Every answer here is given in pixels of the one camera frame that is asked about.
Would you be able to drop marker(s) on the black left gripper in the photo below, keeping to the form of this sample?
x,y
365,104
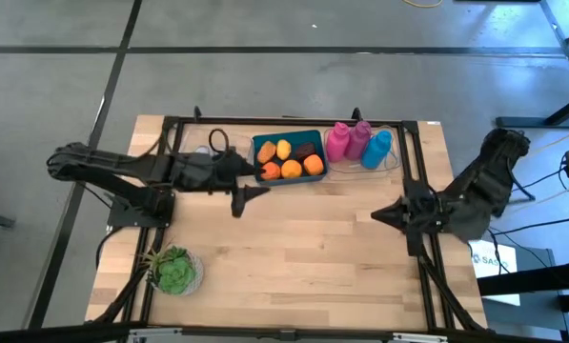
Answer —
x,y
203,171

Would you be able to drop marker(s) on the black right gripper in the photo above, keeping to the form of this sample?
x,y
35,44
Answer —
x,y
424,214

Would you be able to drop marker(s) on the red toy fruit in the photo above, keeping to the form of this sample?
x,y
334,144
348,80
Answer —
x,y
270,171

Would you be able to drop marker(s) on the brown-orange toy potato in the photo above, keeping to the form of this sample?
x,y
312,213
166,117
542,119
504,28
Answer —
x,y
266,152

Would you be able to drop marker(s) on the smooth orange toy ball fruit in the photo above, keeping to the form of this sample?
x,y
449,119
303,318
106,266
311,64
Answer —
x,y
291,169

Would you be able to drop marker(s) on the yellow toy lemon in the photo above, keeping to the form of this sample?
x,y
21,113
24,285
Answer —
x,y
283,149

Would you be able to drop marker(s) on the dark maroon toy food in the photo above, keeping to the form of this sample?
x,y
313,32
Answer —
x,y
305,150

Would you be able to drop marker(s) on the blue plastic bottle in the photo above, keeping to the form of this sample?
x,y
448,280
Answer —
x,y
377,150

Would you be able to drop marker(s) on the wrinkled orange toy mandarin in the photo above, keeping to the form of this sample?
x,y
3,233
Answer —
x,y
313,165

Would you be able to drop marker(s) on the dark magenta plastic bottle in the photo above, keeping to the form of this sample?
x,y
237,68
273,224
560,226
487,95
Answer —
x,y
358,140

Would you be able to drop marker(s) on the bright pink plastic bottle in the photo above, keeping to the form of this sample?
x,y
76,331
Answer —
x,y
337,143

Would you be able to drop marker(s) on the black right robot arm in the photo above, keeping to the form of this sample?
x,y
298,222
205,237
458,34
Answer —
x,y
484,190

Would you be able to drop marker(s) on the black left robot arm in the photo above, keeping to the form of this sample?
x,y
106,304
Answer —
x,y
98,162

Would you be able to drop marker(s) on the clear plastic container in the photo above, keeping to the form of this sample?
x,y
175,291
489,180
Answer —
x,y
389,167
193,138

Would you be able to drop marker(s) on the teal plastic bin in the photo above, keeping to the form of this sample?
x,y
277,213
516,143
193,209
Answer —
x,y
289,135

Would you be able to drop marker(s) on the white printed sign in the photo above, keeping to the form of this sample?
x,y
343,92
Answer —
x,y
491,259

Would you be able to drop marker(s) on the succulent in patterned white pot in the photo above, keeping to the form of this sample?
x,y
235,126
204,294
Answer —
x,y
175,274

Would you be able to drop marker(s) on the black metal desk leg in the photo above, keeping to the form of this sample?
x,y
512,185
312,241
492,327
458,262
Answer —
x,y
562,47

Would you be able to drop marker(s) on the black aluminium table frame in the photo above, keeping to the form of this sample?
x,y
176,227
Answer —
x,y
289,120

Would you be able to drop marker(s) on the black horizontal mount bar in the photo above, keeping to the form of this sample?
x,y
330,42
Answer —
x,y
74,333

